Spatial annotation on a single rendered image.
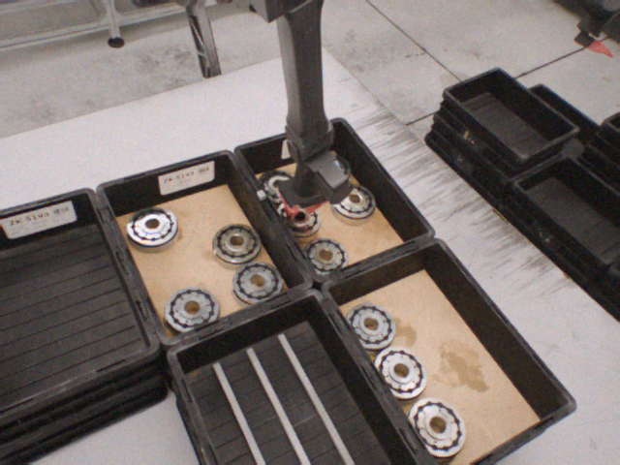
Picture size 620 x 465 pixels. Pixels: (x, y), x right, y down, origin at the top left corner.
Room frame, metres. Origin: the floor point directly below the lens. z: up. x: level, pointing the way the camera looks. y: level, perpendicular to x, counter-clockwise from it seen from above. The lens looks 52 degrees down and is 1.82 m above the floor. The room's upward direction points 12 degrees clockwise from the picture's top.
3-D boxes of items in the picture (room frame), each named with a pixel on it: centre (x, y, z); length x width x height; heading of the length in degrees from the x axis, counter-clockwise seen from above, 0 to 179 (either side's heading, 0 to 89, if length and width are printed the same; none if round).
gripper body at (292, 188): (0.78, 0.03, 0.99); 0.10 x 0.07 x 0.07; 128
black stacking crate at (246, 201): (0.63, 0.21, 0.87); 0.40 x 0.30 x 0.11; 38
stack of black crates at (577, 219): (1.39, -0.89, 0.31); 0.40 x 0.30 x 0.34; 44
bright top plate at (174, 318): (0.51, 0.19, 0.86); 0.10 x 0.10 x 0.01
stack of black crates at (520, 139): (1.68, -0.61, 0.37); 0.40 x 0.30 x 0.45; 44
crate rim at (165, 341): (0.63, 0.21, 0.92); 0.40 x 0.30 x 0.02; 38
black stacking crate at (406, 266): (0.51, -0.27, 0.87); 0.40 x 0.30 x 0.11; 38
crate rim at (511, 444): (0.51, -0.27, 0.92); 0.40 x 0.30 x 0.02; 38
